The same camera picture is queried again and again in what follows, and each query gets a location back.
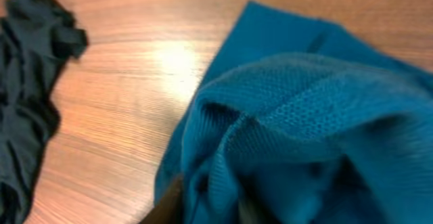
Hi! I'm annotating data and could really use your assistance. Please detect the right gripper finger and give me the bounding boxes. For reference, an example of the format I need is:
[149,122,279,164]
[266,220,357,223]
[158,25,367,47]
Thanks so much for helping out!
[139,175,183,224]

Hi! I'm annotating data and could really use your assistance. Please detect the blue t-shirt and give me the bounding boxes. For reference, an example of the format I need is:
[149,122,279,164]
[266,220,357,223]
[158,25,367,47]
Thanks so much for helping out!
[154,2,432,223]

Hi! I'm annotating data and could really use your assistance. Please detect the black garment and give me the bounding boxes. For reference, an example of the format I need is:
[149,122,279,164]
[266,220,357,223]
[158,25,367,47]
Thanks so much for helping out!
[1,0,88,224]

